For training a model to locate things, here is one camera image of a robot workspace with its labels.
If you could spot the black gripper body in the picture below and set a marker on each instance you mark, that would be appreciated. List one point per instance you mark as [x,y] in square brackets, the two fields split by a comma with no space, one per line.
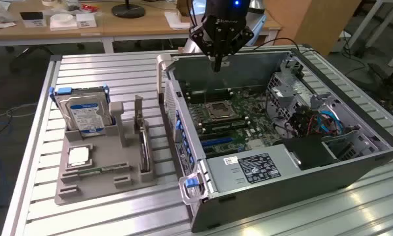
[222,22]

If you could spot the graphics card with metal bracket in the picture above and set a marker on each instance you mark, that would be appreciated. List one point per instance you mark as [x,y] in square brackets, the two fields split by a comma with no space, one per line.
[143,152]

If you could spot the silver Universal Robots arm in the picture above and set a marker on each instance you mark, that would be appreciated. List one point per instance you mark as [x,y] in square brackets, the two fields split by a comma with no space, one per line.
[190,46]

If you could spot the white stacked papers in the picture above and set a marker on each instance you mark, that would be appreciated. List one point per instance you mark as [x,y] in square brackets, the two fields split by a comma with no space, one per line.
[175,20]

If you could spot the brown cardboard box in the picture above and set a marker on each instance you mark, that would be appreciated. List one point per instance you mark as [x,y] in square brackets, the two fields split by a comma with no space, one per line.
[182,7]

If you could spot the wooden desk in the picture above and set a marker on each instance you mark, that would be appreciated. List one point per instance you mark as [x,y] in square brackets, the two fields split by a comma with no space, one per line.
[133,27]

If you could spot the black round lamp base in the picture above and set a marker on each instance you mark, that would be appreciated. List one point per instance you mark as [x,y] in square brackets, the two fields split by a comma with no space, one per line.
[127,11]

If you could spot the wooden cabinet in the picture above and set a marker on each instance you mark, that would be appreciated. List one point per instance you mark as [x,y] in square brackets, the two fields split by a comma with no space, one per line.
[321,24]

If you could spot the silver metal drive cage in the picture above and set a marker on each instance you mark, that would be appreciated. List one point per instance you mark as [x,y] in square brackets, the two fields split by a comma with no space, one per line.
[285,96]

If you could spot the CPU socket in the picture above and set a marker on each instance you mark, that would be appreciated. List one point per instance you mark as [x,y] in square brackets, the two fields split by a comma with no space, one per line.
[221,110]

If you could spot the green motherboard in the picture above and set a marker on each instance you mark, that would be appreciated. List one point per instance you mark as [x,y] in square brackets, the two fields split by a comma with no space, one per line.
[247,115]

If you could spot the white labelled box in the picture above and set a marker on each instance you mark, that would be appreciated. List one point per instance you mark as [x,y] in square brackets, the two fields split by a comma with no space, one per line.
[85,20]

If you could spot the red packet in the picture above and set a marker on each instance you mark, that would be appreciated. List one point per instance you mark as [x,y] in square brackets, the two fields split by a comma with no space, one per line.
[89,8]

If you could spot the installed black RAM sticks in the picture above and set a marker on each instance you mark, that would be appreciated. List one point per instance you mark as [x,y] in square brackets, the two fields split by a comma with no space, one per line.
[223,126]

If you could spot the white tape roll on box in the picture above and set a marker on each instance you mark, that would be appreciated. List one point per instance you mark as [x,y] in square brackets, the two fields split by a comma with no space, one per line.
[62,20]

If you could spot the blue expansion slot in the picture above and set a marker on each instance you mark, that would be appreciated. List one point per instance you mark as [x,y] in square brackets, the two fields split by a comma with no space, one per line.
[215,141]

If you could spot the hard disk in blue caddy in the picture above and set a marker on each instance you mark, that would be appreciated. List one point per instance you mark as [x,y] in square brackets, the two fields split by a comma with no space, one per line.
[85,113]

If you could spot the white box with black top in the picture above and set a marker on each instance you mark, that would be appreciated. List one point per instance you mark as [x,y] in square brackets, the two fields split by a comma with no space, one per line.
[33,19]

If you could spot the black chair base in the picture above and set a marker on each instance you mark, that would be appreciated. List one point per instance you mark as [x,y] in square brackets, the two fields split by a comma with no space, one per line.
[29,52]

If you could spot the grey power supply unit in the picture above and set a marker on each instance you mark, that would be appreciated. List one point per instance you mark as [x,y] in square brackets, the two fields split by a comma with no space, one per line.
[225,177]

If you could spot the white paper label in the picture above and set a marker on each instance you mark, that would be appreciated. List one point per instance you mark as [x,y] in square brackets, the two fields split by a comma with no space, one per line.
[2,25]

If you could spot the silver CPU chip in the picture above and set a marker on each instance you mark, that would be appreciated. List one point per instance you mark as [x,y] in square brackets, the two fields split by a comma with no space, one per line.
[78,156]

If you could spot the green RAM stick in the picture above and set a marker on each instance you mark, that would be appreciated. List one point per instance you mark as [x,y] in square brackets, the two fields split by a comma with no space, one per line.
[94,169]

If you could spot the grey parts rack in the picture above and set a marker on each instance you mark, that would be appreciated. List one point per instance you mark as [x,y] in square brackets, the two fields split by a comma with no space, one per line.
[107,179]

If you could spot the black open PC case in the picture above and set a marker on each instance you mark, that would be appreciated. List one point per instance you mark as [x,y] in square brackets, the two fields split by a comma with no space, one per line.
[281,196]

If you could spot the white desk frame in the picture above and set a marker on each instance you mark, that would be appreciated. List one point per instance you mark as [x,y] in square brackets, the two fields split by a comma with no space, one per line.
[381,23]

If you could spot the black plastic air duct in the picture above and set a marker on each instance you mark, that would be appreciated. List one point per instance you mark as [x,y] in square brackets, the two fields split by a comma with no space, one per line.
[307,152]

